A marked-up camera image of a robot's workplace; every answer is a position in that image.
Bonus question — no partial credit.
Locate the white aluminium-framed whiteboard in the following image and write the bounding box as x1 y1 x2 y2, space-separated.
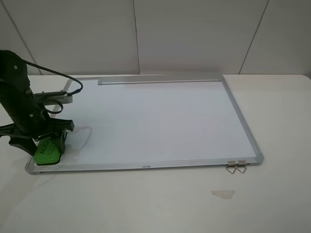
25 77 264 174

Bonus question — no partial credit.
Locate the metal hanging clip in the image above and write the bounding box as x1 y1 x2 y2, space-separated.
236 160 248 174
226 161 238 174

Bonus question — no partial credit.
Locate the right metal hanging clip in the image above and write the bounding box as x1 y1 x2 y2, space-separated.
236 160 248 174

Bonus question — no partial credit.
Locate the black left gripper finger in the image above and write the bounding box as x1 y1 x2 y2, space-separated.
9 137 37 155

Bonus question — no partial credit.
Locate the black camera cable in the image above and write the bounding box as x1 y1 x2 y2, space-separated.
23 60 84 115

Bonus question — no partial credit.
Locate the grey aluminium pen tray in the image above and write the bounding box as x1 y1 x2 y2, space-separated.
98 73 224 85

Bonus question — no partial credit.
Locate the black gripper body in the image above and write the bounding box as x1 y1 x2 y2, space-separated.
0 91 74 140

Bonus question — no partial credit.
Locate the left metal hanging clip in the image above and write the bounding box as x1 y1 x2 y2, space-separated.
226 161 238 174

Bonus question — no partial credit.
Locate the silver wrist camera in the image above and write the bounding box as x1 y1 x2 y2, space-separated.
34 91 73 106

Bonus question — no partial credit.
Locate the green whiteboard eraser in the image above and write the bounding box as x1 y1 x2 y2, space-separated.
33 138 62 166

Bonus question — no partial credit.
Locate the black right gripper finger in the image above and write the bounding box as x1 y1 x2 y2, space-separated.
52 131 68 153

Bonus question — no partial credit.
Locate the clear tape piece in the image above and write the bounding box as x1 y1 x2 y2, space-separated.
211 190 235 200

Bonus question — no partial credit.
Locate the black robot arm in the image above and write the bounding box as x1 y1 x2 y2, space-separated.
0 50 74 156

